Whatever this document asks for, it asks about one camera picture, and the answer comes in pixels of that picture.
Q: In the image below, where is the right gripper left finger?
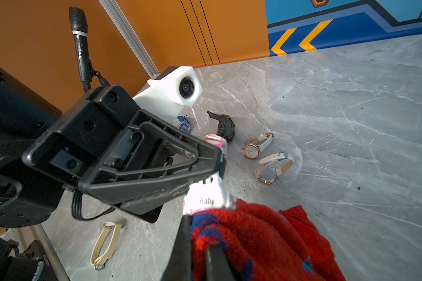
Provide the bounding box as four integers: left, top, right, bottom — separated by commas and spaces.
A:
161, 215, 192, 281

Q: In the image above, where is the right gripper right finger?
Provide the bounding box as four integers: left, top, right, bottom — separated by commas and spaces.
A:
205, 245, 235, 281

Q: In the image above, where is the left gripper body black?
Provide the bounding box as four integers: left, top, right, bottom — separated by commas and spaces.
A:
22, 85, 163, 223

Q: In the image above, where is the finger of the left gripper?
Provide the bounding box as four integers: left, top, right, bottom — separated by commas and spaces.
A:
78, 110, 226, 214

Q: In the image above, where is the red and blue cloth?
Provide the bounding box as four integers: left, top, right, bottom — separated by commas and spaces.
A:
191, 200, 345, 281

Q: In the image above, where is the pink white watch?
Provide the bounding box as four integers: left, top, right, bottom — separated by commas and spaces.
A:
182, 134, 237, 215

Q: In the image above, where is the beige band watch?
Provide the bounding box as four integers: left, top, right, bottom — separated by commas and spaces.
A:
90, 222, 123, 270

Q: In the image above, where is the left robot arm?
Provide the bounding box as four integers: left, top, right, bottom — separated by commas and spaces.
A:
0, 69, 226, 228

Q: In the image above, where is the black microphone on stand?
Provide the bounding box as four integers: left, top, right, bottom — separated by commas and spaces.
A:
69, 7, 110, 92

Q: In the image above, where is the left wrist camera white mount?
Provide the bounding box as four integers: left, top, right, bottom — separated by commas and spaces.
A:
133, 66, 203, 123

